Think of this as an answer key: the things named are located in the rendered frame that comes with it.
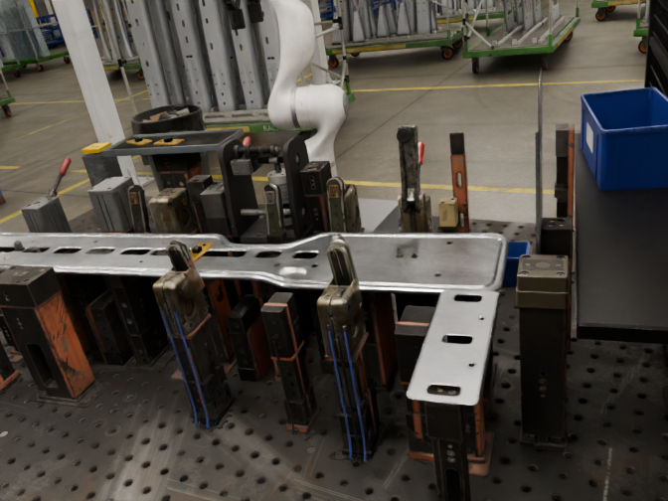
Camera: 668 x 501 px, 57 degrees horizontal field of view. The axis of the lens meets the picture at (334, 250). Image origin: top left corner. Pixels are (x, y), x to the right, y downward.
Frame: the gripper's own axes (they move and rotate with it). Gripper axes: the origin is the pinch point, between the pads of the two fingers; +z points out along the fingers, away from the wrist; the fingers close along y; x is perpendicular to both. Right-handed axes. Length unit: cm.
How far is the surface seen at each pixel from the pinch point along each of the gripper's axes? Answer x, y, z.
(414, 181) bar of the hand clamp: 36, 11, 35
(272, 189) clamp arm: 3.7, 11.5, 35.2
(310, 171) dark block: 11.8, 7.0, 32.9
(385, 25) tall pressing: -176, -751, 99
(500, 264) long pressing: 55, 27, 45
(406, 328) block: 42, 47, 47
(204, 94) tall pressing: -264, -393, 98
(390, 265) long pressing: 35, 29, 45
